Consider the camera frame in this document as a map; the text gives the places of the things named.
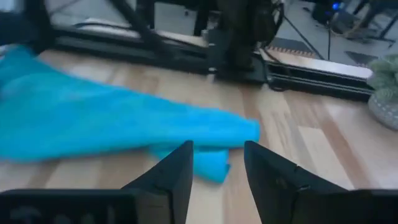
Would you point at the potted green artificial plant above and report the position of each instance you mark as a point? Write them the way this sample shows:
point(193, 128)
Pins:
point(385, 93)

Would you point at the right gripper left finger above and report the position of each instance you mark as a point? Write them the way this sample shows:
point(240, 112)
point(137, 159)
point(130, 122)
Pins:
point(155, 205)

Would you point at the black aluminium table frame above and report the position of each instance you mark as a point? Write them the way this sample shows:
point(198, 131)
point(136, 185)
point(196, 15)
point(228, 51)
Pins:
point(311, 77)

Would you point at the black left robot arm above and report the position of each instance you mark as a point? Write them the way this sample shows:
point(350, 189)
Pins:
point(236, 37)

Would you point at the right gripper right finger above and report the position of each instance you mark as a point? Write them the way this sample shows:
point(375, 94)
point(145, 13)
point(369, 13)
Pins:
point(280, 193)

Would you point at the blue microfiber towel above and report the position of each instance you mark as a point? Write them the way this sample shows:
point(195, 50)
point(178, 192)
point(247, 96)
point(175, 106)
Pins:
point(93, 118)

